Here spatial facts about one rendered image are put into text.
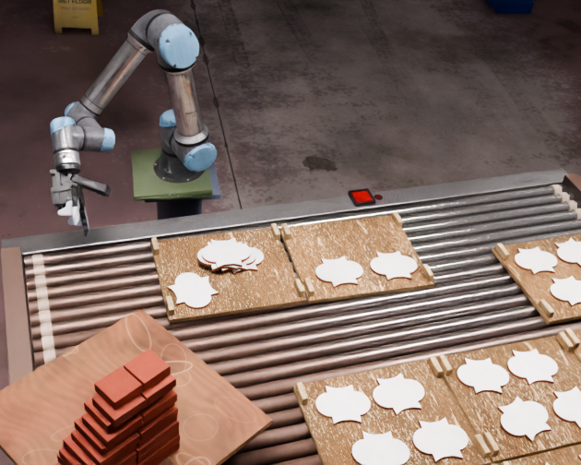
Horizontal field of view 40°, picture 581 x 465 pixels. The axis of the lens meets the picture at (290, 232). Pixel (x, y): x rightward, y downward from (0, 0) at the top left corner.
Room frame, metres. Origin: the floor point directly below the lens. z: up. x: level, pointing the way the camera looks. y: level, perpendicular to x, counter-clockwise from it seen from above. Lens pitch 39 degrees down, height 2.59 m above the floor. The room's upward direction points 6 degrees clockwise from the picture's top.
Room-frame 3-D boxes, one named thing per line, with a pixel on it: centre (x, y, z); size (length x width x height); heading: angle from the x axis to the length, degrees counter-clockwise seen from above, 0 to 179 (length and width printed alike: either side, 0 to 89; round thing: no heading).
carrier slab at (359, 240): (1.95, -0.21, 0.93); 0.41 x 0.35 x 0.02; 109
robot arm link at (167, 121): (2.36, 0.43, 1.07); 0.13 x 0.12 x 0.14; 36
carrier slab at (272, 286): (1.81, 0.18, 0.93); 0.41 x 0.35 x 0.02; 111
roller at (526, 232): (1.96, -0.18, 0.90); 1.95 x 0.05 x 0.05; 112
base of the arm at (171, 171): (2.37, 0.43, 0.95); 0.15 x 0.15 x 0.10
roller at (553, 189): (2.14, -0.10, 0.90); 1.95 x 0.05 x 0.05; 112
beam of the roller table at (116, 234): (2.21, -0.08, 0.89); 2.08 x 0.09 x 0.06; 112
